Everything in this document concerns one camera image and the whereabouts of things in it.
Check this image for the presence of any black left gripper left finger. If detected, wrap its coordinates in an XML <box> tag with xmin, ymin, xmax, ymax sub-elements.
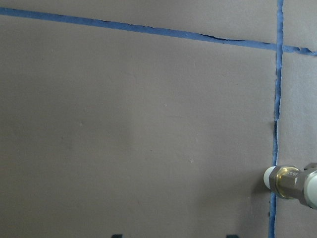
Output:
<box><xmin>111</xmin><ymin>234</ymin><xmax>123</xmax><ymax>238</ymax></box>

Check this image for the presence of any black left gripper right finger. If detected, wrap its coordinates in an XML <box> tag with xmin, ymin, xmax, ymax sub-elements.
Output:
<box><xmin>226</xmin><ymin>234</ymin><xmax>240</xmax><ymax>238</ymax></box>

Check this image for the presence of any white brass PPR valve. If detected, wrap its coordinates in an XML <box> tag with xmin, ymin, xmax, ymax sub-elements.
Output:
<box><xmin>263</xmin><ymin>163</ymin><xmax>317</xmax><ymax>209</ymax></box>

